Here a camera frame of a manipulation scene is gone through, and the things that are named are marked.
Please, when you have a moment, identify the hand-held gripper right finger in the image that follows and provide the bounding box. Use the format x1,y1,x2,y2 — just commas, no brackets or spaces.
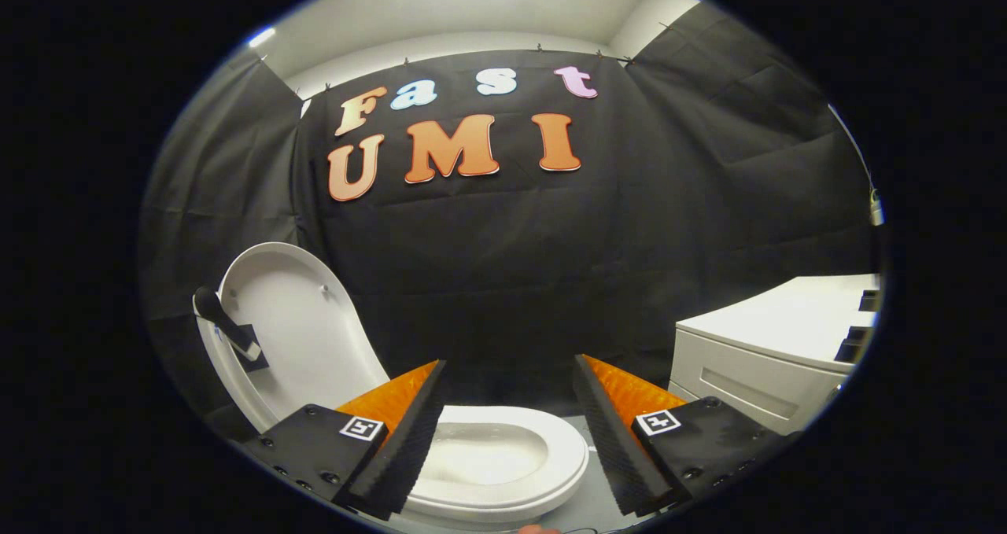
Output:
572,353,791,517

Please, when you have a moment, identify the white drawer cabinet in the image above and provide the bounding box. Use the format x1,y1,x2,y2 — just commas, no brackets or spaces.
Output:
669,273,882,437

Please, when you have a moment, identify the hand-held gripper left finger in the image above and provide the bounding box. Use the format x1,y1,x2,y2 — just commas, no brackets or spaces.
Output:
240,359,449,521

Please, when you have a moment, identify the black round lid handle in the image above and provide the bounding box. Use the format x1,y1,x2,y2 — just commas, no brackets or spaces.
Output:
194,285,271,374

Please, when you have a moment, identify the large black block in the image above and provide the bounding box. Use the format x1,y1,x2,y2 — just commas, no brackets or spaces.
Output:
834,326,874,363

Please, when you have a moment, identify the black backdrop cloth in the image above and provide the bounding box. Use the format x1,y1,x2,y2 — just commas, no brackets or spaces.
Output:
140,1,876,440

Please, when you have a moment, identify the white toilet lid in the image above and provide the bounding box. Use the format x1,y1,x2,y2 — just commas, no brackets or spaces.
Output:
193,241,392,434

